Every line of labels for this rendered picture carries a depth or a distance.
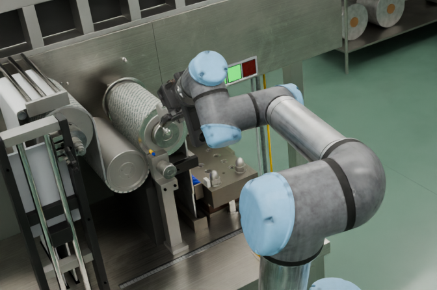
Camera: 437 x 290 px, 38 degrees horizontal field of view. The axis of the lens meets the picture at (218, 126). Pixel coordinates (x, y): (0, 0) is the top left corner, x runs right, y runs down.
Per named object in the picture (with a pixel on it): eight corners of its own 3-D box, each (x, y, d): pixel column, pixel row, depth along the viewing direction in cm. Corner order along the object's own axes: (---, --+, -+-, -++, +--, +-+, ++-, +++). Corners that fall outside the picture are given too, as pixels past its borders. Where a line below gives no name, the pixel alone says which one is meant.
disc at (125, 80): (108, 131, 188) (98, 86, 181) (107, 130, 189) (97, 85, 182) (152, 115, 194) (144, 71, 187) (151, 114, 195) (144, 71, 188)
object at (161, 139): (160, 153, 167) (149, 131, 163) (157, 150, 169) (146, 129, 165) (183, 138, 169) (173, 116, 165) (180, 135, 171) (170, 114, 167)
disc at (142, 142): (143, 165, 168) (134, 116, 161) (142, 164, 169) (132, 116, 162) (191, 146, 174) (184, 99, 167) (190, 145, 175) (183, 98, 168)
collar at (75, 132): (64, 158, 150) (58, 136, 147) (56, 149, 155) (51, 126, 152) (89, 149, 153) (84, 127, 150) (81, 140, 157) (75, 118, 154)
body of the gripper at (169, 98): (182, 84, 154) (196, 65, 143) (196, 115, 153) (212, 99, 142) (154, 93, 151) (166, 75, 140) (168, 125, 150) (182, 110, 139)
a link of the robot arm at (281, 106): (420, 157, 92) (287, 68, 136) (354, 177, 90) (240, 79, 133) (421, 224, 97) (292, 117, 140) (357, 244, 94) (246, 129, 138)
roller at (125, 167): (111, 197, 167) (102, 160, 161) (79, 160, 187) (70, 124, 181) (151, 181, 172) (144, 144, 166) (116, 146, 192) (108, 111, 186)
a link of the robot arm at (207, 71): (200, 89, 125) (188, 50, 127) (185, 106, 135) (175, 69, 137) (236, 82, 128) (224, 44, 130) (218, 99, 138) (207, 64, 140)
